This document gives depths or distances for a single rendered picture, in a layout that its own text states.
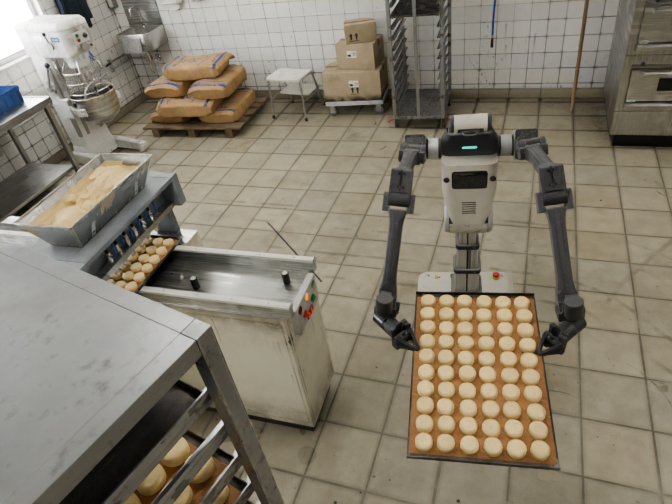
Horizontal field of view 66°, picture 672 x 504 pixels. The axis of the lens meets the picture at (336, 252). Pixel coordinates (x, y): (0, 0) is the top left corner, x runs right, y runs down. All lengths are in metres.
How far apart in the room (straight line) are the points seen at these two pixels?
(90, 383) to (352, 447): 2.07
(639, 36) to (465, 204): 2.54
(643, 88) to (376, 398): 3.14
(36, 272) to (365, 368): 2.23
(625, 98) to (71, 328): 4.41
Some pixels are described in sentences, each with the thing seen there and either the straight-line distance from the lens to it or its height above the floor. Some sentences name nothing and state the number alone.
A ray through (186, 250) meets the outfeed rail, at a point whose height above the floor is 0.90.
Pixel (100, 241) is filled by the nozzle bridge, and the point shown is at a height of 1.18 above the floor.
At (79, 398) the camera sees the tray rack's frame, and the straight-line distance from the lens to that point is 0.72.
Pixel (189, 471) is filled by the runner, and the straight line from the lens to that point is 0.87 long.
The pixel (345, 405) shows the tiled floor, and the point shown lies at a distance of 2.84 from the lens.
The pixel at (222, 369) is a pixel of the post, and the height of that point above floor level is 1.74.
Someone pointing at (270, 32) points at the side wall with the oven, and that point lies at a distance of 6.22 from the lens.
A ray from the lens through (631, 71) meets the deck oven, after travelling 4.68.
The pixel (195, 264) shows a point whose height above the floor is 0.84.
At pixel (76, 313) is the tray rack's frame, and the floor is 1.82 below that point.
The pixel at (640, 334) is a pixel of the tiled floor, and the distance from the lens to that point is 3.29.
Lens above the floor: 2.30
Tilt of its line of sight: 38 degrees down
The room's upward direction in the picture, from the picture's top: 10 degrees counter-clockwise
